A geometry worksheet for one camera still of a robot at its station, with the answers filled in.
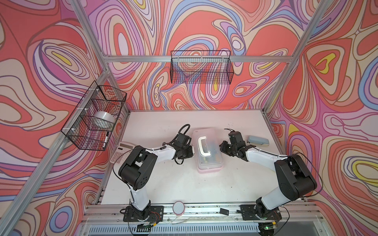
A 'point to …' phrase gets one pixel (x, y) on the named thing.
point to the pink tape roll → (178, 208)
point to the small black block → (224, 211)
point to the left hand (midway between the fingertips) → (195, 152)
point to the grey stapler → (257, 140)
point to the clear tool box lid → (208, 148)
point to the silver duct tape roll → (104, 120)
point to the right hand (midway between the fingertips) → (220, 149)
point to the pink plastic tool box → (204, 171)
